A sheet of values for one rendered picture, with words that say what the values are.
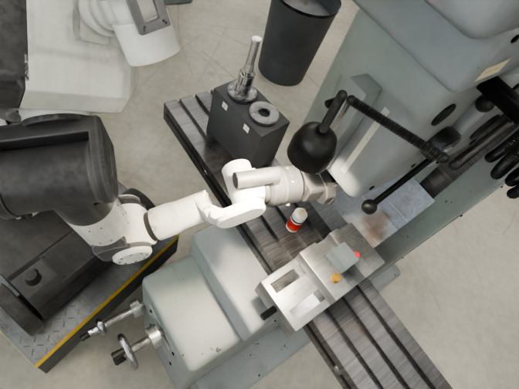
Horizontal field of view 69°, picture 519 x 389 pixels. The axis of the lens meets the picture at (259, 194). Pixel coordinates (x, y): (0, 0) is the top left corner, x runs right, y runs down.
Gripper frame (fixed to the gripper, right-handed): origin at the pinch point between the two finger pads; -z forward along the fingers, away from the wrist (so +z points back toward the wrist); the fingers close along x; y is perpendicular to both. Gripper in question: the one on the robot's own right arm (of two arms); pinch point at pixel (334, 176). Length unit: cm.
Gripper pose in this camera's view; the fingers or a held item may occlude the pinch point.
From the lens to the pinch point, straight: 91.7
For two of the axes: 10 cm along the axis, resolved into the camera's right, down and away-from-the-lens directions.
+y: -2.5, 5.3, 8.1
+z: -9.1, 1.5, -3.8
